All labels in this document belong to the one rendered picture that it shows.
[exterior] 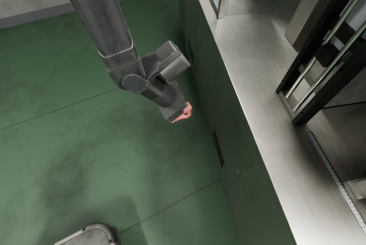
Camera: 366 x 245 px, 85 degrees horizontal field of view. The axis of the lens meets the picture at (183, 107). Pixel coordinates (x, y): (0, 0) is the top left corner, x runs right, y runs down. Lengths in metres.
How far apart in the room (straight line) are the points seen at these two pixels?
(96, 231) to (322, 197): 1.10
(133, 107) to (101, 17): 1.63
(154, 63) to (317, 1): 0.78
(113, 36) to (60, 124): 1.77
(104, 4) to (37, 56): 2.55
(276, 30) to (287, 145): 0.65
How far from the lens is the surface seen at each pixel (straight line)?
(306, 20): 1.06
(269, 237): 0.93
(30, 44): 3.05
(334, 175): 0.80
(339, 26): 0.67
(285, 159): 0.74
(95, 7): 0.30
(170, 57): 0.39
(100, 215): 1.63
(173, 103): 0.49
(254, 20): 1.23
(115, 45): 0.32
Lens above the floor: 1.53
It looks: 56 degrees down
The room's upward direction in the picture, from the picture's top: straight up
